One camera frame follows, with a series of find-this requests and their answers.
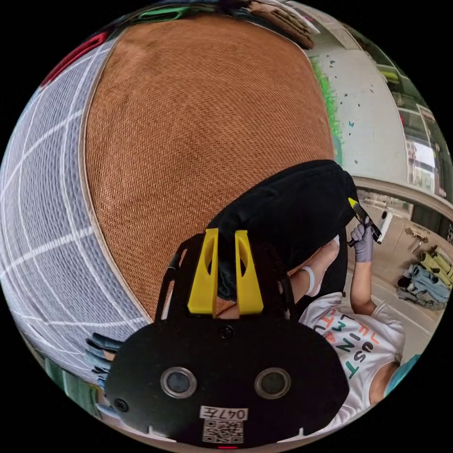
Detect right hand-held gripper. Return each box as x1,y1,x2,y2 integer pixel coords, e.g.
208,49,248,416
348,197,383,247

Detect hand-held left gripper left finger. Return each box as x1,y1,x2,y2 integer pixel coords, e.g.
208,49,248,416
187,228,219,317

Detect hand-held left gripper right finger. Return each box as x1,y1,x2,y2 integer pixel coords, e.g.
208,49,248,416
235,230,265,316

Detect black pants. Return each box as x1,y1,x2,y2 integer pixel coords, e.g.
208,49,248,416
207,159,359,306

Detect person's right forearm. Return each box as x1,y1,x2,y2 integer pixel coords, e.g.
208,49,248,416
348,260,378,316

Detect person's left forearm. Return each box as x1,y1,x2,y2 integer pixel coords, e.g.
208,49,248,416
303,236,341,298

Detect person's right hand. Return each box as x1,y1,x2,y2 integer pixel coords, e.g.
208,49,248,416
350,217,375,264

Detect person's left hand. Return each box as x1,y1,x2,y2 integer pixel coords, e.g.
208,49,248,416
288,268,309,304

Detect window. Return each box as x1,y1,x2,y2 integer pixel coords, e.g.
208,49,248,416
399,104,449,199

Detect pile of clothes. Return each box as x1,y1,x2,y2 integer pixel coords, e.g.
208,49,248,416
395,246,453,312

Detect person's body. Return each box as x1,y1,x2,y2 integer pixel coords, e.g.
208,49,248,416
298,292,422,431

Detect stack of blue jeans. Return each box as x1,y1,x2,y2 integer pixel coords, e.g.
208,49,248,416
84,332,123,392

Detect bed with brown woven mat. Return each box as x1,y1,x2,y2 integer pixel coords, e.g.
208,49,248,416
0,13,339,392

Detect brown woven cushion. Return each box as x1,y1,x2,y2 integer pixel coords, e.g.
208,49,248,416
247,0,316,50

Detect red clothes hanger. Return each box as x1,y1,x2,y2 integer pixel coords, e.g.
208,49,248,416
38,31,111,88

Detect green clothes hanger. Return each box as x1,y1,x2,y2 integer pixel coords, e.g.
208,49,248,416
137,5,193,23

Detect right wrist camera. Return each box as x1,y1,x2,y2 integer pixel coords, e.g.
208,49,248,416
377,211,394,245

